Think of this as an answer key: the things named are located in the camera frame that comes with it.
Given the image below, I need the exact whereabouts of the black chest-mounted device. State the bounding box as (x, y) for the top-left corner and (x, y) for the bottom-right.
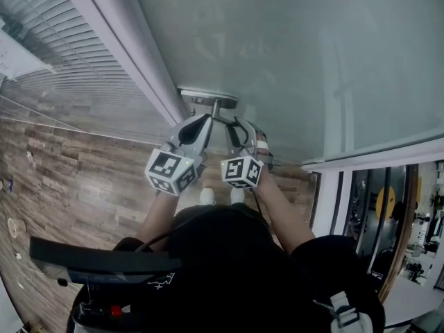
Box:
(71, 300), (139, 333)

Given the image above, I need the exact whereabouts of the white paper notice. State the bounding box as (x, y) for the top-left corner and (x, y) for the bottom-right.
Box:
(0, 29), (58, 83)

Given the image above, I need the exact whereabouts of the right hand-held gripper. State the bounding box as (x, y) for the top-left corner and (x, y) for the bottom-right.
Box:
(221, 115), (275, 190)

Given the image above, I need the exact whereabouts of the person's black shirt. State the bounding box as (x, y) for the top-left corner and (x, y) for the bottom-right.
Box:
(65, 203), (386, 333)

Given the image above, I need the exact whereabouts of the silver metal door handle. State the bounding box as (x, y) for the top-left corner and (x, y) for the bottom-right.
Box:
(177, 87), (244, 128)

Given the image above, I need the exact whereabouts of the white shoulder strap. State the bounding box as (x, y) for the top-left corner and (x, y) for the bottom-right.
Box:
(311, 291), (368, 333)

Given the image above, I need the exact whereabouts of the round yellow table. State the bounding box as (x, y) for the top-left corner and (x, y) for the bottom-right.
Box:
(376, 185), (396, 220)

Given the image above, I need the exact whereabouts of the white floor cable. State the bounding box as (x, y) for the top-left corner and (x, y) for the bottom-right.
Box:
(13, 251), (46, 291)

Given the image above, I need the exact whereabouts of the black curved band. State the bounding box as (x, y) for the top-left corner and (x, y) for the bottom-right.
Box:
(29, 236), (183, 286)

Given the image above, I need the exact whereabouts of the person's right forearm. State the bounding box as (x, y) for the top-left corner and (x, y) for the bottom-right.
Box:
(253, 166), (316, 256)

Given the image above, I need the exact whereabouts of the black railing with wooden handrail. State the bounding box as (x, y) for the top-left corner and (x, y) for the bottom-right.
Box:
(308, 164), (420, 305)

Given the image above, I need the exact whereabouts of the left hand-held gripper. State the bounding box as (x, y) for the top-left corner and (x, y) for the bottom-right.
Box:
(144, 114), (213, 197)

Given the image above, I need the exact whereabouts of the frosted glass door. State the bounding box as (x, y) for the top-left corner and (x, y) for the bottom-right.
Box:
(131, 0), (444, 166)

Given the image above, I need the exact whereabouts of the person's right hand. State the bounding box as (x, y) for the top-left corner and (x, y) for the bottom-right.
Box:
(255, 130), (271, 151)

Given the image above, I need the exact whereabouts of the person's left forearm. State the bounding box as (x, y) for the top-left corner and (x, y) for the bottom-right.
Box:
(135, 189), (181, 253)

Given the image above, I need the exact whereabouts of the person's left white shoe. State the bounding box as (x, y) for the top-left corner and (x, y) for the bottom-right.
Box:
(200, 187), (216, 206)

